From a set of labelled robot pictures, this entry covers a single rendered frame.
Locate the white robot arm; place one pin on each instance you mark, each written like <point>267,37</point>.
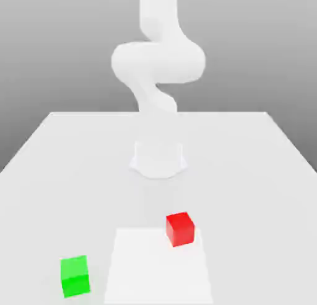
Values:
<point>158,62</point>

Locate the small red cube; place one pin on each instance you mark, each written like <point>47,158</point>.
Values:
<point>180,230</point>

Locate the small green cube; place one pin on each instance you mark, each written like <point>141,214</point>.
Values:
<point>74,277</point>

